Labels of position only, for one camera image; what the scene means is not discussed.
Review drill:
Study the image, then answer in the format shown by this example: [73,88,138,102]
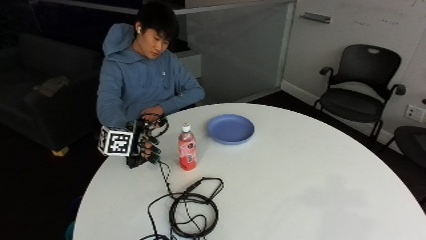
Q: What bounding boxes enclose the black cable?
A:
[138,159,224,240]

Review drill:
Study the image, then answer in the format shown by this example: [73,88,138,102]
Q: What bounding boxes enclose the dark sofa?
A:
[0,32,103,151]

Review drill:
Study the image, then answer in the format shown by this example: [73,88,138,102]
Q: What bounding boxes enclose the black office chair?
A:
[312,43,407,145]

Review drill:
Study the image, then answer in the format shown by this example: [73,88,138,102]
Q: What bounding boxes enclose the blue plate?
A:
[204,113,255,145]

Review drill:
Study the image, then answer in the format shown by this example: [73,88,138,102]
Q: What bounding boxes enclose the metal door handle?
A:
[298,11,331,25]

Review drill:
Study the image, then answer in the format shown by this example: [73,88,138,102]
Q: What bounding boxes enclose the white wall socket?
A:
[403,104,426,123]

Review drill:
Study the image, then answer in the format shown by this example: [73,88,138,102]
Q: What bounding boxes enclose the red drink bottle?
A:
[176,122,198,172]

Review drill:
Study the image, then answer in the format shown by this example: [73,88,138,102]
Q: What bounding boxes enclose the the person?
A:
[95,1,206,129]

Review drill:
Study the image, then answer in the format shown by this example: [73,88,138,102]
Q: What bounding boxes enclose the white marker cube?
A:
[97,125,135,158]

